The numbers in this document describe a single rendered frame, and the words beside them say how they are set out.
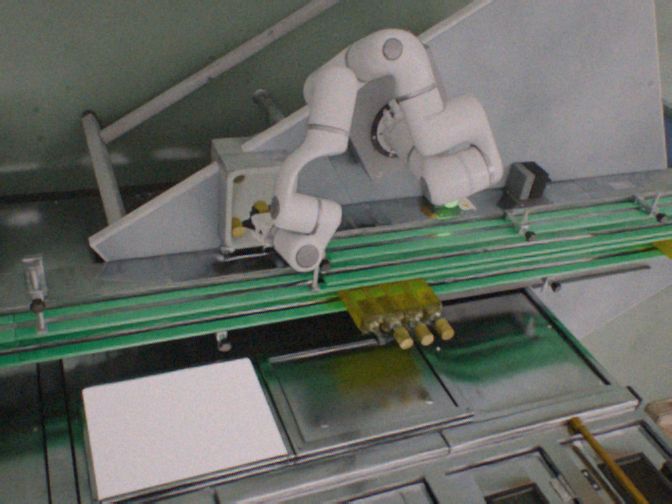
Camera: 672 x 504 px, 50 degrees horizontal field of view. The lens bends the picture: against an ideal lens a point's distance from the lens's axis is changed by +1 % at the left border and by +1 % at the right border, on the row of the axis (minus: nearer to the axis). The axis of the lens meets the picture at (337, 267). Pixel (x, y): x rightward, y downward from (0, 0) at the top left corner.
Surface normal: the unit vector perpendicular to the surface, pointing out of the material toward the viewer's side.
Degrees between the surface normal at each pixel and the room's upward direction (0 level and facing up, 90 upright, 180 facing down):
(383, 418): 90
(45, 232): 90
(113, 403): 90
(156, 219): 0
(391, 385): 90
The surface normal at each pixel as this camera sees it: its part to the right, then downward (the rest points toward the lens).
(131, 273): 0.12, -0.80
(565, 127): 0.36, 0.59
